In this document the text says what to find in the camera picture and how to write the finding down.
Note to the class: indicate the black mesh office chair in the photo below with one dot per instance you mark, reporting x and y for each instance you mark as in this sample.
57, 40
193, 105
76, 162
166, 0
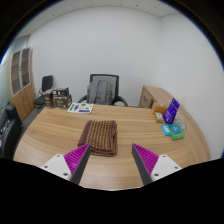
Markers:
104, 77

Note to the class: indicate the brown patterned towel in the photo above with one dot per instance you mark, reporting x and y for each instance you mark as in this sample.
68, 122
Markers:
100, 136

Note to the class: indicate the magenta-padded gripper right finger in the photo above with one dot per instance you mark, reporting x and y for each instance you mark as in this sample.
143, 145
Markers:
146, 159

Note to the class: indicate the wooden cabinet with glass doors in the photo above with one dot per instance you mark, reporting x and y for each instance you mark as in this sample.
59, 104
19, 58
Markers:
25, 100

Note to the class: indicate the small brown cardboard box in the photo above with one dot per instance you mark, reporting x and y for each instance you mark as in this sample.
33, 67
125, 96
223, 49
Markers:
48, 98

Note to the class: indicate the white printed paper sheet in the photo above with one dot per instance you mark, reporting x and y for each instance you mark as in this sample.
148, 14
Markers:
81, 108

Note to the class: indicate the small tan box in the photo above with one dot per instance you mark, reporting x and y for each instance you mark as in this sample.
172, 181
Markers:
159, 117

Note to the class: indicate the orange cardboard box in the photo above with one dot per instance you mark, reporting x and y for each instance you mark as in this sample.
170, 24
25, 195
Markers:
159, 108

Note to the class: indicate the green packet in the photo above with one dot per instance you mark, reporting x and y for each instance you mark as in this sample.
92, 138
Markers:
176, 131

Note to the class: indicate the purple standing package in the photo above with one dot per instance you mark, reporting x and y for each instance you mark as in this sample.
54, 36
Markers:
171, 111

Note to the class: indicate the low wooden side cabinet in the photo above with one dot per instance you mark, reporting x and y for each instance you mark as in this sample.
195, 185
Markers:
150, 96

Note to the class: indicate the black sofa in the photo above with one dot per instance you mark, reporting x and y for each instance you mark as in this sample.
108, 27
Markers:
8, 133

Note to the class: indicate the flat black printed box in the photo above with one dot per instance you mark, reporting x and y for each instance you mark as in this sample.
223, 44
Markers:
60, 92

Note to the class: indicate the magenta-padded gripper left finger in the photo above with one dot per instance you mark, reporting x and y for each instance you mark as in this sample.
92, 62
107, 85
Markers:
76, 158

